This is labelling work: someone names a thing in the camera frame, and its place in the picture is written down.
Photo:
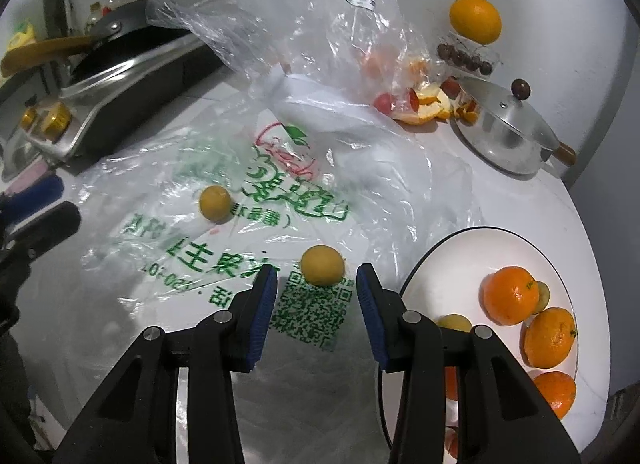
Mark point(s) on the greenish yellow kumquat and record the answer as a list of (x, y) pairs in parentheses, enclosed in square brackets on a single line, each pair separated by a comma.
[(543, 296)]

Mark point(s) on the silver black cooktop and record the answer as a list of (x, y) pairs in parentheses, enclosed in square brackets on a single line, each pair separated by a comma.
[(150, 93)]

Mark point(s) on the orange peel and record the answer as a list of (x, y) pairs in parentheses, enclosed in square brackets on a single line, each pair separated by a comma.
[(425, 112)]

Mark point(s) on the yellow packet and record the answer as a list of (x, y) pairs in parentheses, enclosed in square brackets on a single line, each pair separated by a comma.
[(22, 34)]

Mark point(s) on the round yellow kumquat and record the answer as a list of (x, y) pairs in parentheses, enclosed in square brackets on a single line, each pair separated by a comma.
[(215, 203), (322, 265)]

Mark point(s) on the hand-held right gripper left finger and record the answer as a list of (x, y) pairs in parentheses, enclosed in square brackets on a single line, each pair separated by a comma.
[(260, 324)]

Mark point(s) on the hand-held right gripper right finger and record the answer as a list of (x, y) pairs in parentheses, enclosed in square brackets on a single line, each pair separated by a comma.
[(372, 329)]

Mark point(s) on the dark grapes in container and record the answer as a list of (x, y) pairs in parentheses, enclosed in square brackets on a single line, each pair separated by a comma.
[(462, 59)]

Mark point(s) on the white plate with black rim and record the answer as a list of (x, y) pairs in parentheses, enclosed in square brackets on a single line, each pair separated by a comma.
[(465, 254)]

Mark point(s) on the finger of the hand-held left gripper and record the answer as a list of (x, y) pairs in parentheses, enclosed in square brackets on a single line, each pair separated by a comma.
[(55, 221), (42, 191)]

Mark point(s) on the small sauce bottle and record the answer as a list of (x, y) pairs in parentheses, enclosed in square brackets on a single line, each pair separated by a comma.
[(94, 16)]

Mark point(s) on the white green-printed plastic bag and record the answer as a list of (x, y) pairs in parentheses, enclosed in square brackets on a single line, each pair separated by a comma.
[(165, 224)]

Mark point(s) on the large orange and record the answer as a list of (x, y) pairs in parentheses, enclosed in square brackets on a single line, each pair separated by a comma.
[(475, 18)]

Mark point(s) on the clear plastic bag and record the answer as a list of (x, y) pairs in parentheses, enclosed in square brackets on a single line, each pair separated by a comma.
[(310, 8)]

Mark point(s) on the mandarin orange with dark stem mark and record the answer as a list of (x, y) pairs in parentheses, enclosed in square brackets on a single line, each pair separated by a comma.
[(507, 296)]

